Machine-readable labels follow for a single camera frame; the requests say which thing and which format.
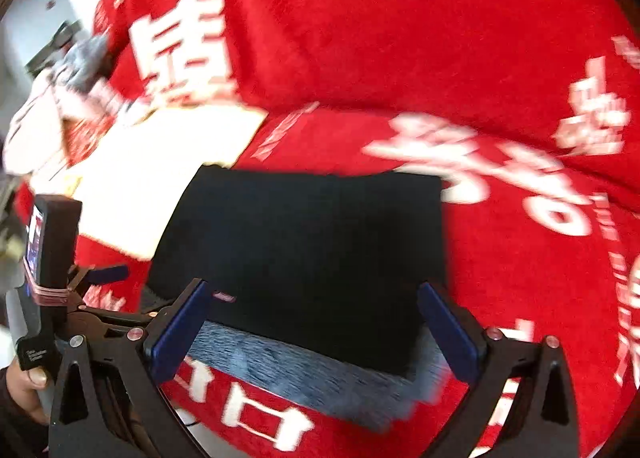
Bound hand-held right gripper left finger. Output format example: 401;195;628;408
48;278;213;458

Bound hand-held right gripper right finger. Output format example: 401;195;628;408
417;280;581;458

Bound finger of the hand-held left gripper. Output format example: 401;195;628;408
74;264;132;299
75;302;175;333

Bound black pants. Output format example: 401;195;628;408
145;164;448;375

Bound person's left forearm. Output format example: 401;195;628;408
0;367;50;458

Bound person's left hand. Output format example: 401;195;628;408
10;360;53;426

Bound pale crumpled cloth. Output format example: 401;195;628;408
2;78;69;177

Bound white cloth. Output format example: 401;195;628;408
70;105;268;261

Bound grey fuzzy cloth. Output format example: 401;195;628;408
140;288;451;431

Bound grey fluffy object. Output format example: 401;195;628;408
52;32;114;94

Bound red printed blanket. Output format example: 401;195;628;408
15;0;640;458

